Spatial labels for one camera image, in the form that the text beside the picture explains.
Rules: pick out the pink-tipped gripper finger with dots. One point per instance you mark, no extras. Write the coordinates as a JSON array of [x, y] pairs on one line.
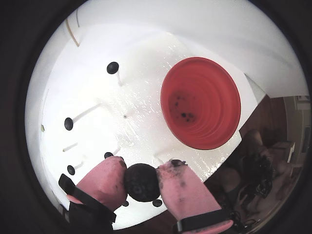
[[102, 180]]

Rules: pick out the stained pink gripper finger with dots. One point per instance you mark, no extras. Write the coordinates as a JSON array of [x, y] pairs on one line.
[[185, 195]]

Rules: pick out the red collapsible silicone cup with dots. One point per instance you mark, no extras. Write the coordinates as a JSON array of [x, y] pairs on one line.
[[219, 85]]

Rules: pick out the small greenish speck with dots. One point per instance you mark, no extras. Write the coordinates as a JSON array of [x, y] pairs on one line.
[[42, 128]]

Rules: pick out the thin wooden skewer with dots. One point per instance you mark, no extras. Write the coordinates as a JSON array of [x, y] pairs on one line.
[[72, 33]]

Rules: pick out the white backdrop sheet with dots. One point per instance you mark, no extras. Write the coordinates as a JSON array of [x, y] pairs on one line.
[[195, 29]]

